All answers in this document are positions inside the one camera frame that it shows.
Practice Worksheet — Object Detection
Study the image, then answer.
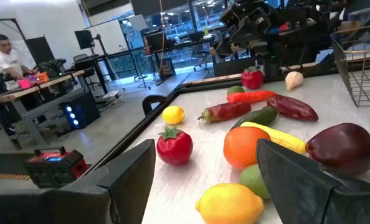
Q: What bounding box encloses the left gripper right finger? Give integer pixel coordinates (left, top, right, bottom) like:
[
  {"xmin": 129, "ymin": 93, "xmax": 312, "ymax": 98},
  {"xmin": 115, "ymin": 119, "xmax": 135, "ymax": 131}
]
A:
[{"xmin": 256, "ymin": 139, "xmax": 370, "ymax": 224}]

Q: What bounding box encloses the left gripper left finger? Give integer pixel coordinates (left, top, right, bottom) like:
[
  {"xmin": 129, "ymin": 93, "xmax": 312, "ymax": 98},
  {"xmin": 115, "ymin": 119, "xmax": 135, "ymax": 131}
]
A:
[{"xmin": 0, "ymin": 139, "xmax": 156, "ymax": 224}]

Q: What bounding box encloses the green lime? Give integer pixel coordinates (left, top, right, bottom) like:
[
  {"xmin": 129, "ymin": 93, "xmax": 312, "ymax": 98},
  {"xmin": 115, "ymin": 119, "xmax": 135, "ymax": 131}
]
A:
[
  {"xmin": 226, "ymin": 85, "xmax": 245, "ymax": 96},
  {"xmin": 238, "ymin": 164, "xmax": 272, "ymax": 200}
]

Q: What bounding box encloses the dark red apple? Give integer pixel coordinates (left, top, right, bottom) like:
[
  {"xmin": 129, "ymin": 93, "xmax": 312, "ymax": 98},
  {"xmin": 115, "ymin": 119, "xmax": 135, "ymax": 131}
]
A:
[{"xmin": 305, "ymin": 122, "xmax": 370, "ymax": 176}]

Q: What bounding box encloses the large yellow-orange lemon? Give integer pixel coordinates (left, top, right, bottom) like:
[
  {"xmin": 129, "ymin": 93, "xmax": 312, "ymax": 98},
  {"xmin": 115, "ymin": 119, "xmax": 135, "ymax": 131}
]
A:
[{"xmin": 194, "ymin": 182, "xmax": 265, "ymax": 224}]

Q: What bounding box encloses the orange fruit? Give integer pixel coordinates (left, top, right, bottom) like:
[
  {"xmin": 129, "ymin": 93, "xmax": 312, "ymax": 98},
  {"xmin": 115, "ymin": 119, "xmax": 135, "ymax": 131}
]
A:
[{"xmin": 223, "ymin": 126, "xmax": 272, "ymax": 170}]

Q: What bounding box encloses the dark red pepper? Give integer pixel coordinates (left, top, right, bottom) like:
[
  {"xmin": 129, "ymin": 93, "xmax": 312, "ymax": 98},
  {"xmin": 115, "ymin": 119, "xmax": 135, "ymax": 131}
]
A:
[{"xmin": 267, "ymin": 94, "xmax": 320, "ymax": 122}]

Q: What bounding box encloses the red and green pepper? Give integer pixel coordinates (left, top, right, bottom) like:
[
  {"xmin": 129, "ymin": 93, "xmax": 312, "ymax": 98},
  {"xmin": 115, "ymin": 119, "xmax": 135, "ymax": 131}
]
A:
[{"xmin": 197, "ymin": 102, "xmax": 252, "ymax": 124}]

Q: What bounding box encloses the black office chair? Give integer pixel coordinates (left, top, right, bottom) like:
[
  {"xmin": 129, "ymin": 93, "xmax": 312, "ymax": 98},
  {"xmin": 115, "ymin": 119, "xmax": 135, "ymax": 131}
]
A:
[{"xmin": 187, "ymin": 29, "xmax": 214, "ymax": 72}]

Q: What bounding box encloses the beige garlic bulb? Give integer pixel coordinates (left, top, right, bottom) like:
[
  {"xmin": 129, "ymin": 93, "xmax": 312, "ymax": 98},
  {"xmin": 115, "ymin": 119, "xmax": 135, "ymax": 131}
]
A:
[{"xmin": 285, "ymin": 71, "xmax": 305, "ymax": 92}]

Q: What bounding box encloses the red black power station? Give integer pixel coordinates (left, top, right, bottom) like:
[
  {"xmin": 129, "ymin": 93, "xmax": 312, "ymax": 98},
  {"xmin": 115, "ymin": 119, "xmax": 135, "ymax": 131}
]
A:
[{"xmin": 25, "ymin": 146, "xmax": 89, "ymax": 189}]

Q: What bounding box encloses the black computer tower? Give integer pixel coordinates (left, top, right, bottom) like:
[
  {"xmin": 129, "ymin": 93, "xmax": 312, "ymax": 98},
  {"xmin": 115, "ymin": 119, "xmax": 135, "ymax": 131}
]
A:
[{"xmin": 60, "ymin": 91, "xmax": 101, "ymax": 131}]

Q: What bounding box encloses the small yellow lemon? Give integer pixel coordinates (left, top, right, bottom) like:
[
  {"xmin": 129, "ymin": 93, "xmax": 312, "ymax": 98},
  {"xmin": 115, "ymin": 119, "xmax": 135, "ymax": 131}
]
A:
[{"xmin": 161, "ymin": 105, "xmax": 186, "ymax": 125}]

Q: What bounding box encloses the black table clamp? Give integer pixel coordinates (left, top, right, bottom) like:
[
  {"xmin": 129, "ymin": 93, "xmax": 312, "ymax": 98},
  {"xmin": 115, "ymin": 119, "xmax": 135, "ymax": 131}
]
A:
[{"xmin": 141, "ymin": 94, "xmax": 169, "ymax": 116}]

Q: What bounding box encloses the black mat with striped edge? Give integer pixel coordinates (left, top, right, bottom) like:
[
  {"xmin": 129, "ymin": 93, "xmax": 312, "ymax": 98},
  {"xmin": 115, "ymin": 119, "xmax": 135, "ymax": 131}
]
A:
[{"xmin": 0, "ymin": 152, "xmax": 36, "ymax": 190}]

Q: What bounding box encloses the orange plastic bin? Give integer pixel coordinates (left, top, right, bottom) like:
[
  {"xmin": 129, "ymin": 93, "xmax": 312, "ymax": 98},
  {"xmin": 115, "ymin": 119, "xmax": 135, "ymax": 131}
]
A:
[{"xmin": 35, "ymin": 72, "xmax": 50, "ymax": 84}]

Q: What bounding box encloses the wooden top workbench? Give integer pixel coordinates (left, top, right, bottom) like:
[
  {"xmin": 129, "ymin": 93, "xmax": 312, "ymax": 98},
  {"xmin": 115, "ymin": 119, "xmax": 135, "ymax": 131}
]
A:
[{"xmin": 0, "ymin": 70, "xmax": 89, "ymax": 150}]

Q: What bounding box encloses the white whiteboard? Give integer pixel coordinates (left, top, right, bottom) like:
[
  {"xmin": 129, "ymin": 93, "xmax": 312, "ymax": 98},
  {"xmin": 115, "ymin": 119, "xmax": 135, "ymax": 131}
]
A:
[{"xmin": 85, "ymin": 19, "xmax": 130, "ymax": 57}]

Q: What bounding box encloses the pink plastic bin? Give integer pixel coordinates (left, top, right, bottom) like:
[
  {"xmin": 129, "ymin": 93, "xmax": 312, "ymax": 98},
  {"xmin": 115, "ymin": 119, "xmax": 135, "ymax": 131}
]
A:
[{"xmin": 17, "ymin": 78, "xmax": 32, "ymax": 90}]

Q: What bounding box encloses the black monitor on stand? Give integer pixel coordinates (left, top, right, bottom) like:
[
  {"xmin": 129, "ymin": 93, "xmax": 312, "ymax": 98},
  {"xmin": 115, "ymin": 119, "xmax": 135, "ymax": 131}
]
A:
[{"xmin": 74, "ymin": 30, "xmax": 95, "ymax": 50}]

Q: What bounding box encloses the black panel screen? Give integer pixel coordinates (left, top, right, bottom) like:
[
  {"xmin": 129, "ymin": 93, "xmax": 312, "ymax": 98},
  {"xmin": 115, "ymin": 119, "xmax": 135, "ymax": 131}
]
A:
[{"xmin": 26, "ymin": 36, "xmax": 55, "ymax": 65}]

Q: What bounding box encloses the person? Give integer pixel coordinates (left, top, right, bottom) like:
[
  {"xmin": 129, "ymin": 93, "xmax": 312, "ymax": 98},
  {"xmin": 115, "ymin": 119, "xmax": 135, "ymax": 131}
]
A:
[{"xmin": 0, "ymin": 34, "xmax": 36, "ymax": 91}]

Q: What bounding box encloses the yellow hanging cable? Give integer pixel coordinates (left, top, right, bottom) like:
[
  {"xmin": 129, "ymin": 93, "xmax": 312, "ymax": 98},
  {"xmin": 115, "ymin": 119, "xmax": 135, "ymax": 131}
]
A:
[{"xmin": 158, "ymin": 0, "xmax": 166, "ymax": 74}]

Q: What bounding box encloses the brass-coloured wire basket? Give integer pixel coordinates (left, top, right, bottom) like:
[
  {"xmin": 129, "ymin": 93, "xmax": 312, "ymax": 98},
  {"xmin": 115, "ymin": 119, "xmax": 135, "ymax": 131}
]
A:
[{"xmin": 330, "ymin": 23, "xmax": 370, "ymax": 109}]

